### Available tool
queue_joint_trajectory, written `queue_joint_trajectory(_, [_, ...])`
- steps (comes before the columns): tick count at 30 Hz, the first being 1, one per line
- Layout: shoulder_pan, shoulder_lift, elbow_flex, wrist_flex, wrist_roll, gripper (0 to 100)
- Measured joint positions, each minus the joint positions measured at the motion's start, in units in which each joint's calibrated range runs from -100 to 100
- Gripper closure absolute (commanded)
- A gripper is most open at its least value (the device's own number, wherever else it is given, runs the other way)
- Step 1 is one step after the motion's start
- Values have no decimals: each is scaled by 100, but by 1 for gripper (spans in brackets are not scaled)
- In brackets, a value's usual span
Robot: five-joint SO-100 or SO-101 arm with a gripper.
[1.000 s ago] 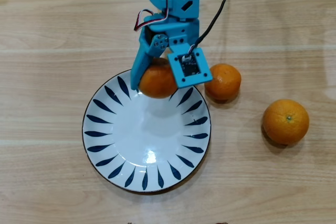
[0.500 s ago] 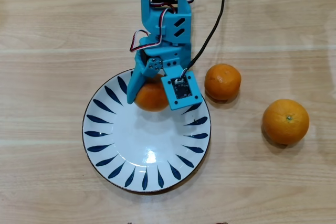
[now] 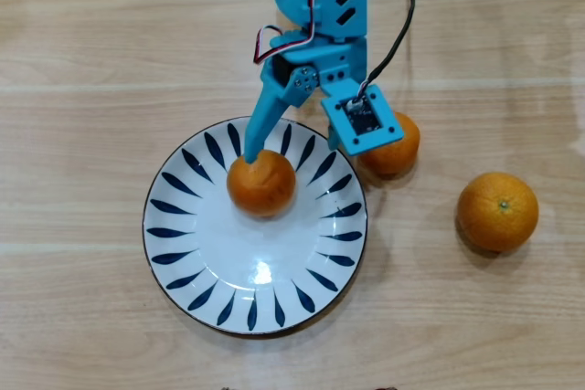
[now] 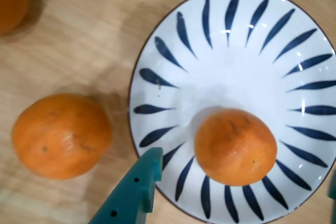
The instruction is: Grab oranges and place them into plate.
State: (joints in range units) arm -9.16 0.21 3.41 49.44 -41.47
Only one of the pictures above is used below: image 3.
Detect blue gripper body black servo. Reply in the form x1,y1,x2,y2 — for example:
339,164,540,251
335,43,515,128
264,29,368,89

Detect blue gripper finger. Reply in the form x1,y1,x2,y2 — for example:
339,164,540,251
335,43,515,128
327,122,343,153
244,66,320,165

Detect small scarred orange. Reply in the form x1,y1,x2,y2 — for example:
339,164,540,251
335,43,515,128
358,111,421,176
227,149,297,218

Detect large orange with green stem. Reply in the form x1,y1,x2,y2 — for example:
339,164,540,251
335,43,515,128
456,172,539,253

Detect white plate with blue leaves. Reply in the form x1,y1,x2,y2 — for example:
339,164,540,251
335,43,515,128
143,115,369,336

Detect blue mount with camera board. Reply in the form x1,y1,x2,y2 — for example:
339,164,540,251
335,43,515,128
319,79,404,157

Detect red white black servo wire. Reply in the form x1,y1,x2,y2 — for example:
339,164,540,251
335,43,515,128
253,0,342,65

